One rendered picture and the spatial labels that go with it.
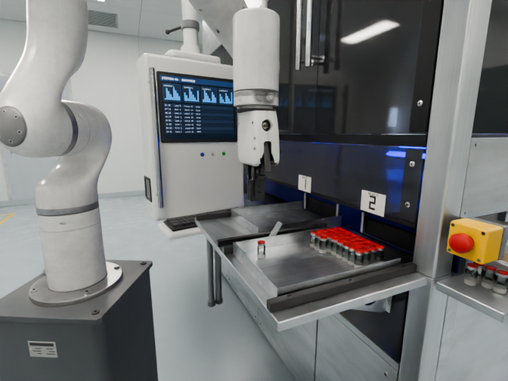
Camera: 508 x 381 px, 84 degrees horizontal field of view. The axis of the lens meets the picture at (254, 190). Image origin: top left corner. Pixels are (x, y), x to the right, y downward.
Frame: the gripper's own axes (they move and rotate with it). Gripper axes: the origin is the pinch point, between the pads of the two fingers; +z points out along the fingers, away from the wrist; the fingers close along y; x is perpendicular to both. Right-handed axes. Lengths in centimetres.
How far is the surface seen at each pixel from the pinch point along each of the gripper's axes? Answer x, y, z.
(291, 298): -4.0, -7.9, 20.2
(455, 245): -35.8, -17.8, 10.9
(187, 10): -8, 95, -67
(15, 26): 171, 544, -176
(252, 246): -7.6, 19.6, 20.5
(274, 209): -33, 54, 21
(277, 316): -0.3, -9.3, 22.1
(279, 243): -16.5, 19.6, 21.1
